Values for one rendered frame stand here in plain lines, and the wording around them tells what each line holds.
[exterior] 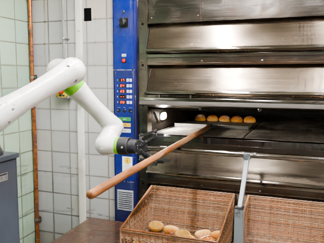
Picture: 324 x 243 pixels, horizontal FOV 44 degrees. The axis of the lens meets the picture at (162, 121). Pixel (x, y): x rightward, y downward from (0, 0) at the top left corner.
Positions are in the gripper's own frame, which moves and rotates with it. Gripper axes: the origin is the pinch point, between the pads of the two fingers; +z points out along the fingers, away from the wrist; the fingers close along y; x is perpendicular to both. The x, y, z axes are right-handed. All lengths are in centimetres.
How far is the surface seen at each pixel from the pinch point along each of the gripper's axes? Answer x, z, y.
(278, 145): -53, 50, 4
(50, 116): -55, -107, -7
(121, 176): 58, 2, 0
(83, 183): -53, -80, 39
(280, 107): -38, 52, -20
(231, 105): -39, 25, -20
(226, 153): -16.2, 27.0, 3.3
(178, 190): -50, -9, 36
